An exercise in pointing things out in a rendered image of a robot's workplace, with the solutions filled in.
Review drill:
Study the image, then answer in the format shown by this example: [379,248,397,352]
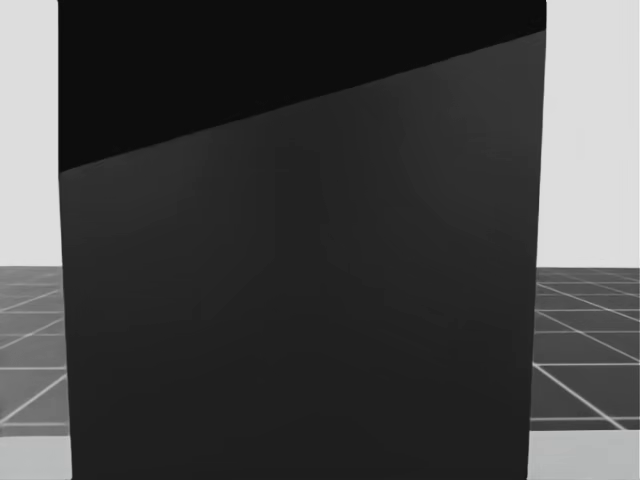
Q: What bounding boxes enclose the black screen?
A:
[56,0,549,480]

